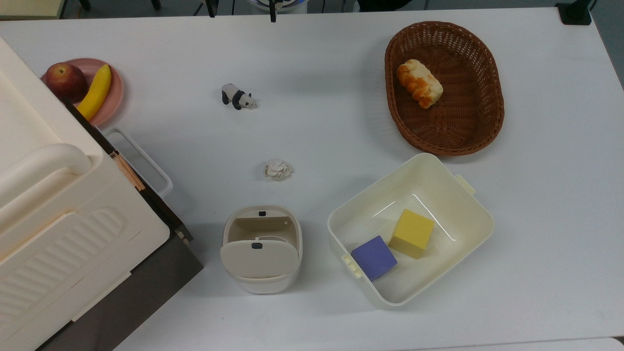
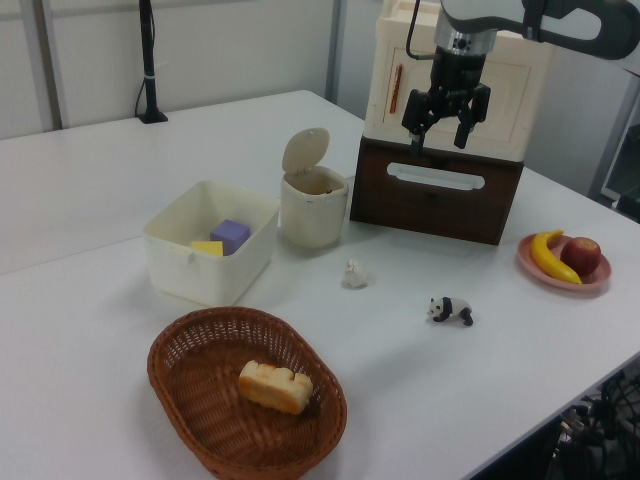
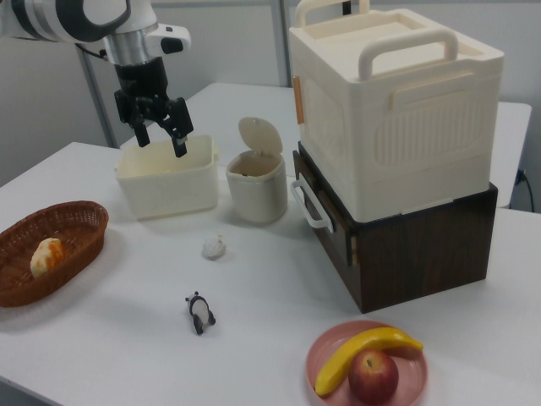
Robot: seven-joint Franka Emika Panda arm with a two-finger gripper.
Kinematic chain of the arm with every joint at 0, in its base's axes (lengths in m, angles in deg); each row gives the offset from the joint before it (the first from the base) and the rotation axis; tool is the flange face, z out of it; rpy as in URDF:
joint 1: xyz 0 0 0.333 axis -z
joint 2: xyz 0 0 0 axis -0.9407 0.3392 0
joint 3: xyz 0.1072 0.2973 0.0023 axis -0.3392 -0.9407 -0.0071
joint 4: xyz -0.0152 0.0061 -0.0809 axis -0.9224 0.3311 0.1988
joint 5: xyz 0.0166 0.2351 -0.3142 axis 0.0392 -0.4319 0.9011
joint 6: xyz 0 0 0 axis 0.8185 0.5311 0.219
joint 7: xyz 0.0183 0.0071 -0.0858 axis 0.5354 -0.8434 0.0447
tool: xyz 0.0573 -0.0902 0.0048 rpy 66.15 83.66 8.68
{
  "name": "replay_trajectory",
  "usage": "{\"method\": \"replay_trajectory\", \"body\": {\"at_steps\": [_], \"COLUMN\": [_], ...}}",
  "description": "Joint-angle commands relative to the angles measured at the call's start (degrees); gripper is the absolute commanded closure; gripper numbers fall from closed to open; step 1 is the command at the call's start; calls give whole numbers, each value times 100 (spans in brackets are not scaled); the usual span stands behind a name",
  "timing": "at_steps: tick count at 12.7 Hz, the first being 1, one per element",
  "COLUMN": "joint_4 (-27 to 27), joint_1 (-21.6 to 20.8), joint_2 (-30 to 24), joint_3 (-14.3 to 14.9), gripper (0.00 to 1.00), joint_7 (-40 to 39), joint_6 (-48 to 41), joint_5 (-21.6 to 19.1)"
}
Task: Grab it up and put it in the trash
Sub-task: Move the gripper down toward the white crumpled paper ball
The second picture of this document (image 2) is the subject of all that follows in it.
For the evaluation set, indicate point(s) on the purple foam cube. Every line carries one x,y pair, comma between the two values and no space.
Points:
230,235

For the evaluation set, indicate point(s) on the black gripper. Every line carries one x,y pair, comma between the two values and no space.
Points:
457,67

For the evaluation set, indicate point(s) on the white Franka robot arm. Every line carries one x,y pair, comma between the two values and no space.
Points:
565,22

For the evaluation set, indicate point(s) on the black pole stand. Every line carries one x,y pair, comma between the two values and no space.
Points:
148,65

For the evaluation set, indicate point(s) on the cream trash bin with lid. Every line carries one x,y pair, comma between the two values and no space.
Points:
312,200

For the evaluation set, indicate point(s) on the red toy apple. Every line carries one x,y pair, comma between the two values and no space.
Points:
581,255

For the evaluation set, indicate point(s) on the brown wicker basket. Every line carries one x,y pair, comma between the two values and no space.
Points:
210,415

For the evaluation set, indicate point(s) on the cream plastic toy cabinet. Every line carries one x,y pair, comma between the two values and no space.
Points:
505,100

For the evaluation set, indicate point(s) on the yellow foam block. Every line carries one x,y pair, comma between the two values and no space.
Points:
207,247

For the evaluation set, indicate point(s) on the white plastic storage box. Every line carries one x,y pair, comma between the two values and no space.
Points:
210,270

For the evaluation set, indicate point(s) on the pink plate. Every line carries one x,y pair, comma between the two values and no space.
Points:
595,282

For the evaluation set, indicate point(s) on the toy bread slice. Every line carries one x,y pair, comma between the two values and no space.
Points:
275,387

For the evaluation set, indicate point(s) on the yellow toy banana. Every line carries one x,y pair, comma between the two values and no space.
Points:
547,260

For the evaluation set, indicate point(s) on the toy panda figure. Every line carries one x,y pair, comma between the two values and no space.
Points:
450,310

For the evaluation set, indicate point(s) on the dark brown wooden drawer box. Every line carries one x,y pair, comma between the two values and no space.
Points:
430,200

